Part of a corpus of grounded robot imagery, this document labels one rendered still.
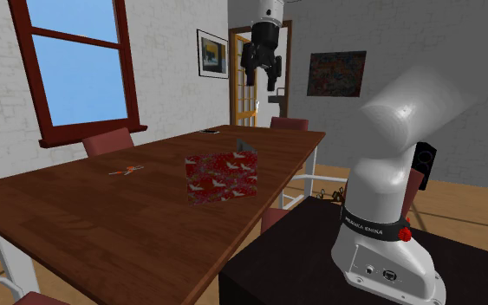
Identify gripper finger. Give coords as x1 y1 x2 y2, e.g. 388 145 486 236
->
264 55 283 92
239 41 258 88

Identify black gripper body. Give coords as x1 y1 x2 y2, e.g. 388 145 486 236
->
250 20 285 68

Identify wooden door with glass panes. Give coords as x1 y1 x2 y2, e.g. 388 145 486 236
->
228 19 294 128

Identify red chair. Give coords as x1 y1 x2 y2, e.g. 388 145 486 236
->
270 116 310 132
0 272 72 305
400 167 425 221
260 206 291 236
81 127 135 159

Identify red book with white cranes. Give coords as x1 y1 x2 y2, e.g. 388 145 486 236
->
184 138 259 207

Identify orange and white scissors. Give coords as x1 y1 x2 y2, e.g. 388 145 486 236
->
107 164 146 177

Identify red framed window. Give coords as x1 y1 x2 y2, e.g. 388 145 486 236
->
7 0 149 149

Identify black speaker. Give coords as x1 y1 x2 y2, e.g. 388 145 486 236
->
411 141 438 191

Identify dark robot stand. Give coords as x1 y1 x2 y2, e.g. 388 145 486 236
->
218 195 488 305

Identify brown wooden table white legs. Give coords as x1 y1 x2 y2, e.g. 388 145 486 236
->
0 124 348 305

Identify black framed wall picture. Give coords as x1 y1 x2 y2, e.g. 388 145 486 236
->
196 28 231 81

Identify dark wall painting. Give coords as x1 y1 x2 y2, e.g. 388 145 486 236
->
306 50 368 99

